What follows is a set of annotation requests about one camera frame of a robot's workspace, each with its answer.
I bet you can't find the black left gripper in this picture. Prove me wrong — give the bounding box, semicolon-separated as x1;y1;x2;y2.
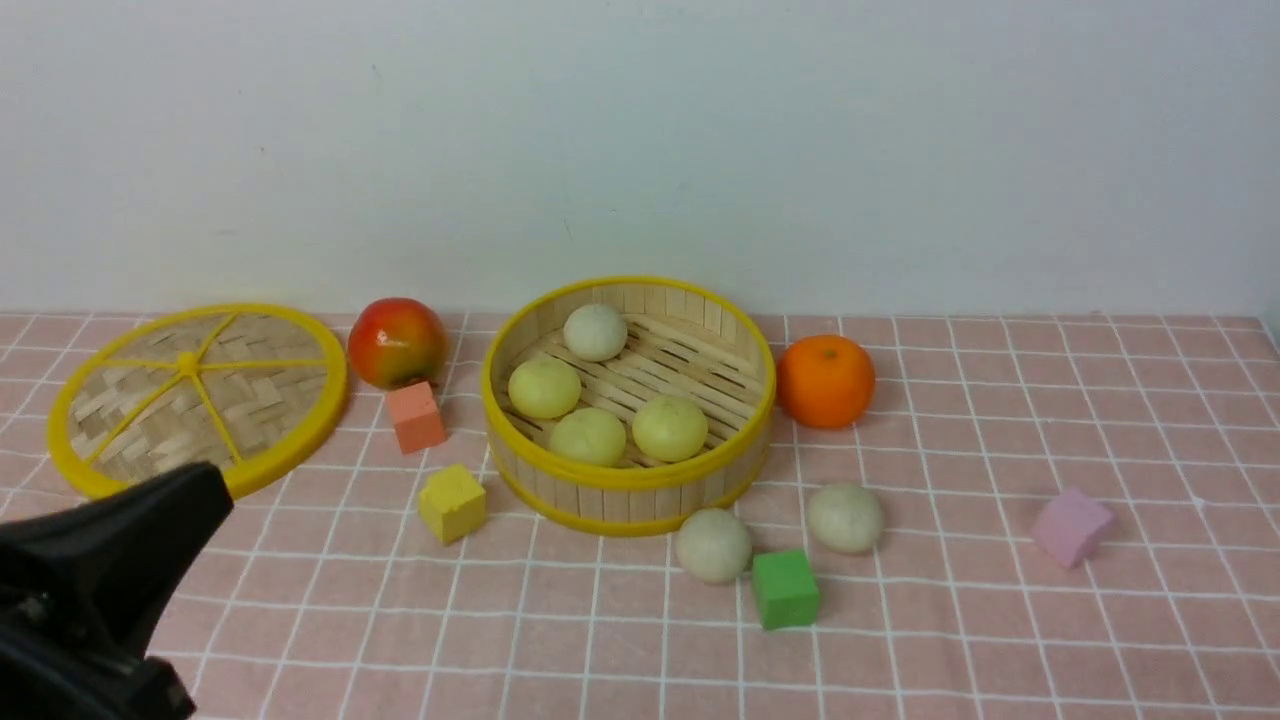
1;462;234;719

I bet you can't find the yellow bun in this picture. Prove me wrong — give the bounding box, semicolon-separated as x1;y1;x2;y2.
507;355;582;419
547;407;628;468
631;395;710;462

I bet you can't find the white bun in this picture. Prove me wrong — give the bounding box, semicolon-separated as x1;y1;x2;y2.
805;483;886;555
562;304;628;363
675;507;753;585

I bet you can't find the yellow bamboo steamer lid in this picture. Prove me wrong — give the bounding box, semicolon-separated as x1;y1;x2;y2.
47;304;349;498

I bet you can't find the yellow bamboo steamer tray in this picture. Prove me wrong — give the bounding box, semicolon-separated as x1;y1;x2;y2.
481;275;776;537

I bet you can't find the salmon foam cube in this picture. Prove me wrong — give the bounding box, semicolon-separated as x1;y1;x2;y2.
387;380;448;455

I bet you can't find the yellow foam cube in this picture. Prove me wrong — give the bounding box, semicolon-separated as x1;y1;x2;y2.
417;464;489;546

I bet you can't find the red apple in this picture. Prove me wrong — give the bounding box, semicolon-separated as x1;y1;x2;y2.
347;297;451;391

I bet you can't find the green foam cube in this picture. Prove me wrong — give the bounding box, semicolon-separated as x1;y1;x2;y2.
751;548;820;632

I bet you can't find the orange tangerine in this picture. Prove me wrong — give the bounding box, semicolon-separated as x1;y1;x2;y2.
777;334;877;430

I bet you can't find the pink checked tablecloth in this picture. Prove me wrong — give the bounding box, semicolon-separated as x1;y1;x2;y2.
0;314;1280;720

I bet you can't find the pink foam cube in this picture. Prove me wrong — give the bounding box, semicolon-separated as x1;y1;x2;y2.
1030;487;1115;569

